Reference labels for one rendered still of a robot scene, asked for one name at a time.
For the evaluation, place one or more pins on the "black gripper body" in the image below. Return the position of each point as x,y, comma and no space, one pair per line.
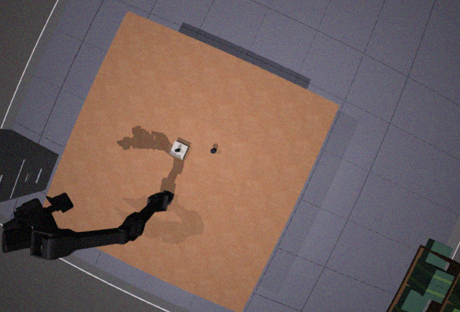
61,202

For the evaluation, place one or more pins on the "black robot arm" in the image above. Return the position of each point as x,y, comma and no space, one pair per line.
57,243

